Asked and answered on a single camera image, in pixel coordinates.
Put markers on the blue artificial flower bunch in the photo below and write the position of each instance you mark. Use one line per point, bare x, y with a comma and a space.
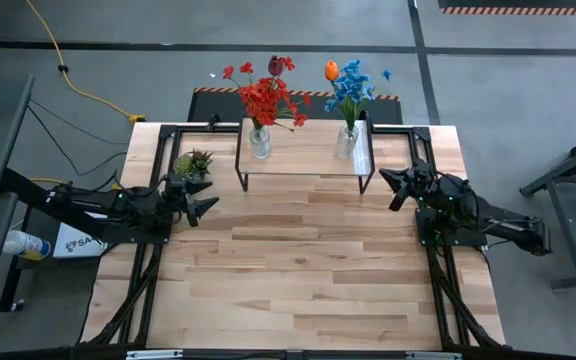
353, 85

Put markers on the dark red artificial tulip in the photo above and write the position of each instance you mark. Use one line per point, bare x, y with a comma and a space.
275, 65

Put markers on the potted green succulent plant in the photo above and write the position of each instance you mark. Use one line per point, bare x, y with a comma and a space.
193, 165

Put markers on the diamond-pattern clear glass vase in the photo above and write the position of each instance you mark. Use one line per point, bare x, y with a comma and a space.
346, 142

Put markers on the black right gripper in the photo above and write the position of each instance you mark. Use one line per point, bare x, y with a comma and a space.
428, 187

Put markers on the white spray bottle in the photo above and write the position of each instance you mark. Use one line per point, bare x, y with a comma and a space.
25, 245

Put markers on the wooden shelf with black legs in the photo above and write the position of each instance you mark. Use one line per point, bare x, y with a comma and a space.
308, 150

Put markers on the ribbed clear glass vase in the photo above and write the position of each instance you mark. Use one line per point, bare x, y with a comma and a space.
260, 142

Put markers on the grey metal table frame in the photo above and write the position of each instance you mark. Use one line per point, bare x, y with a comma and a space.
563, 235

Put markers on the black metal table frame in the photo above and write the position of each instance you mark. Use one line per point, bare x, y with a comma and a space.
168, 132

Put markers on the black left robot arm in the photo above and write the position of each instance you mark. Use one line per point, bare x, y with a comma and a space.
93, 202

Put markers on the orange artificial tulip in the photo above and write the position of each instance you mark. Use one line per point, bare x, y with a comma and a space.
331, 70

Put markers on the silver metal bracket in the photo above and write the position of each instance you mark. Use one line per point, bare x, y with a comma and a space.
155, 354
433, 355

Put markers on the black mat with striped edge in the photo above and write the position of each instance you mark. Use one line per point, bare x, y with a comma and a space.
518, 4
218, 107

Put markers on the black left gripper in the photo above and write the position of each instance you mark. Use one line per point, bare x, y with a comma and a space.
175, 197

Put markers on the white cardboard box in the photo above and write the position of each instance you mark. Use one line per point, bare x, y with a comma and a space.
75, 245

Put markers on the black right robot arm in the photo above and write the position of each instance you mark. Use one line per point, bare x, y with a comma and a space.
513, 230

